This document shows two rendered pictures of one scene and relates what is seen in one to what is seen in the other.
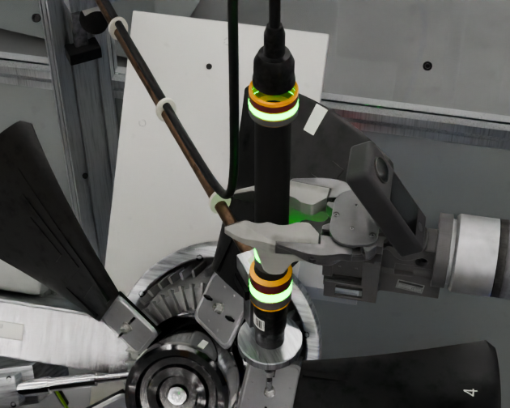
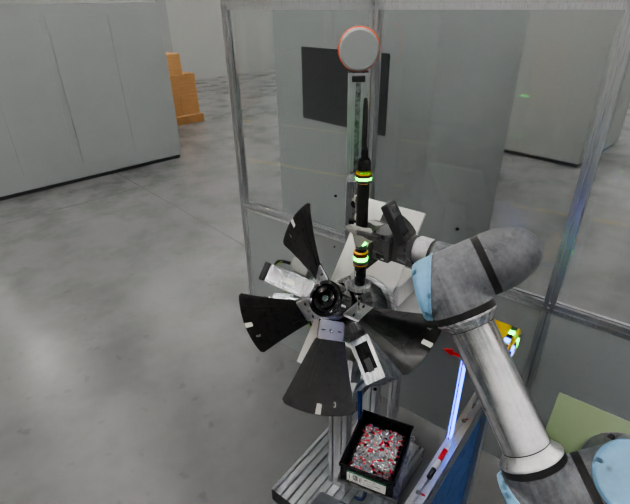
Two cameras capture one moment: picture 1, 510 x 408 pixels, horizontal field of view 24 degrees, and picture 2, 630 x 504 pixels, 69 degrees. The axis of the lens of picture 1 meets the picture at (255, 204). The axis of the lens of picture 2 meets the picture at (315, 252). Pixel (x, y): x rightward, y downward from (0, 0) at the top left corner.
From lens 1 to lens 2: 0.61 m
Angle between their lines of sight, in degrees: 28
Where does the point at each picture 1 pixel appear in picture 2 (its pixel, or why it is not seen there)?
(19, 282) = (301, 270)
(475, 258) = (420, 246)
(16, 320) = (294, 280)
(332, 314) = (432, 363)
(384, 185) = (394, 213)
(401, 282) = (398, 257)
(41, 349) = (298, 291)
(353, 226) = (384, 231)
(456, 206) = not seen: hidden behind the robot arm
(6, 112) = (333, 251)
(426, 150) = not seen: hidden behind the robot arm
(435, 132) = not seen: hidden behind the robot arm
